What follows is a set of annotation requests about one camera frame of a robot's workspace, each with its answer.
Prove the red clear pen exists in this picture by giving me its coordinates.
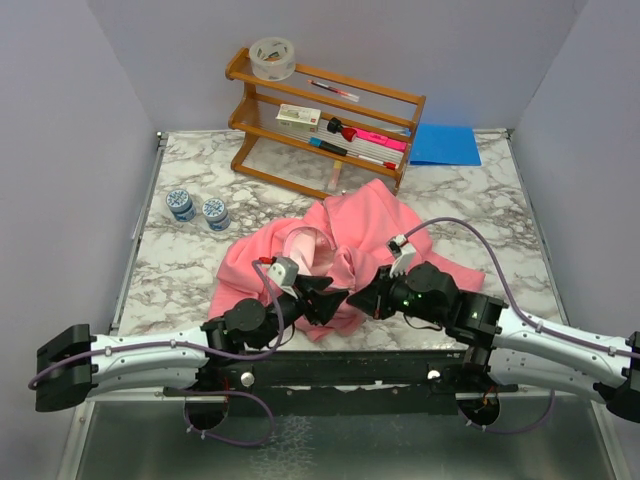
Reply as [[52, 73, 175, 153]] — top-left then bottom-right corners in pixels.
[[308, 79, 360, 103]]

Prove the blue white paint jar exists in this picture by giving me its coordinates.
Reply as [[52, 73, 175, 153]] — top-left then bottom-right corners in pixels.
[[166, 189, 196, 222], [202, 198, 231, 231]]

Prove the white red pen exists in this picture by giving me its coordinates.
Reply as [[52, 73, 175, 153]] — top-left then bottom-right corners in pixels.
[[347, 154, 397, 171]]

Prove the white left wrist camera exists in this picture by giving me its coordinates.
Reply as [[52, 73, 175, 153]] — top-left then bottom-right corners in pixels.
[[259, 256, 299, 296]]

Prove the blue black marker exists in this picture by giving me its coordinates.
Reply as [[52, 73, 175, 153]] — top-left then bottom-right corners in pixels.
[[308, 137, 348, 156]]

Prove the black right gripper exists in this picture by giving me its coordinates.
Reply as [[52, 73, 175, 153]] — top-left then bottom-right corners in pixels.
[[349, 263, 447, 326]]

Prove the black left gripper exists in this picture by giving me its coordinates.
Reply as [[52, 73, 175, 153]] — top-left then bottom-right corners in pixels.
[[254, 274, 348, 351]]

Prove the yellow pink glue stick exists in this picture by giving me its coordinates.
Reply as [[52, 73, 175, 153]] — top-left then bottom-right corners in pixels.
[[327, 161, 343, 192]]

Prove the white staples box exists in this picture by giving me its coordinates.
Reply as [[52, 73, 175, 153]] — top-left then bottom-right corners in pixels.
[[276, 104, 321, 132]]

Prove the clear tape roll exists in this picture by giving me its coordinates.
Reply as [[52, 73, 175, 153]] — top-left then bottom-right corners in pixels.
[[249, 37, 296, 82]]

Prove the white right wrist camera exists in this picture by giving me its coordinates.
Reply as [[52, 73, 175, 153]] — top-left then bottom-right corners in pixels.
[[387, 234, 416, 278]]

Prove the wooden three-tier shelf rack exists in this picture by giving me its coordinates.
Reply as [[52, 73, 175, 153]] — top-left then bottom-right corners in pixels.
[[225, 48, 426, 199]]

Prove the blue folder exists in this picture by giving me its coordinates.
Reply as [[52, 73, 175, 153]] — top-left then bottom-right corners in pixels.
[[409, 123, 482, 167]]

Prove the black metal base rail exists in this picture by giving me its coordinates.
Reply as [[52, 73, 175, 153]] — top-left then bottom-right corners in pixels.
[[189, 350, 496, 416]]

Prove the pink highlighter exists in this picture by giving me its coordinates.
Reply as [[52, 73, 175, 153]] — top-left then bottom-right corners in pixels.
[[355, 128, 407, 153]]

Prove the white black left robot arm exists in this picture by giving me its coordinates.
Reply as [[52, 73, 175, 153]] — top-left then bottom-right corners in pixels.
[[28, 275, 349, 413]]

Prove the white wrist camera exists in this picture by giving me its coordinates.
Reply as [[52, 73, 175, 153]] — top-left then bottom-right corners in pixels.
[[387, 234, 416, 278], [259, 256, 299, 296]]

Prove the pink zip jacket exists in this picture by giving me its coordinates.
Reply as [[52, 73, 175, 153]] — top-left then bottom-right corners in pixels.
[[207, 178, 487, 343]]

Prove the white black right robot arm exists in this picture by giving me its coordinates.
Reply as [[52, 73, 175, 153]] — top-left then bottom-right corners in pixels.
[[347, 262, 639, 422]]

